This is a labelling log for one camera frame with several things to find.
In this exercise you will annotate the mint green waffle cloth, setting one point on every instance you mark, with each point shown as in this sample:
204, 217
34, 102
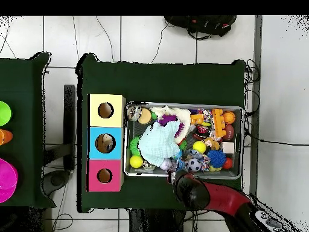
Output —
159, 142

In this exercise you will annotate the green spiky rubber ball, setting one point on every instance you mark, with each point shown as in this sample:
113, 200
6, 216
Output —
134, 146

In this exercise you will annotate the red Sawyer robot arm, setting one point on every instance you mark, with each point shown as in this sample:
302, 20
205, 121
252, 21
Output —
217, 195

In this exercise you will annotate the wooden box with three holes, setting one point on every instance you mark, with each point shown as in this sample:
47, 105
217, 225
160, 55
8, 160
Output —
94, 113

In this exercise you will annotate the small black white soccer ball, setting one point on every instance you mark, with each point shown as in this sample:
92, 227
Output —
194, 165

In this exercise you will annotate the blue spiky rubber ball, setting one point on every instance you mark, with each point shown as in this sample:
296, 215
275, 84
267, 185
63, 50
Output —
216, 158

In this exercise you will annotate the brown plush monkey toy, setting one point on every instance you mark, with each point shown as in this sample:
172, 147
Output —
212, 143

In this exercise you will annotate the cream knitted cloth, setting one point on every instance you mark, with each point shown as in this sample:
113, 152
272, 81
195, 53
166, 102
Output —
184, 118

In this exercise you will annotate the long orange building block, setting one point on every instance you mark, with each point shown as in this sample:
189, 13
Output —
218, 123

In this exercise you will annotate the small orange basketball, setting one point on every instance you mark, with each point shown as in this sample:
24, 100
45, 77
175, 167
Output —
229, 117

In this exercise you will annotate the dark green table cloth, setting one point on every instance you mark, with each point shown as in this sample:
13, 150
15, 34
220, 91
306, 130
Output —
157, 82
19, 84

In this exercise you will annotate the black upright panel on stand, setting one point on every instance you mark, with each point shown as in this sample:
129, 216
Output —
70, 120

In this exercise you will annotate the black backpack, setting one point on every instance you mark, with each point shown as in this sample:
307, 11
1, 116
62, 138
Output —
202, 24

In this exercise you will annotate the magenta plastic bowl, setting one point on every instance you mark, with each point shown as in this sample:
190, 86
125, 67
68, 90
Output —
7, 181

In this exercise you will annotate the orange plastic cone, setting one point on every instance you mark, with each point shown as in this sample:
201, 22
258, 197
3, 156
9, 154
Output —
5, 137

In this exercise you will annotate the green plastic cup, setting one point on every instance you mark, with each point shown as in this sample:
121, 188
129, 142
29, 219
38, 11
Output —
4, 113

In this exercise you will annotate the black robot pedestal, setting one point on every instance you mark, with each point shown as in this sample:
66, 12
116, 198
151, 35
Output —
157, 222

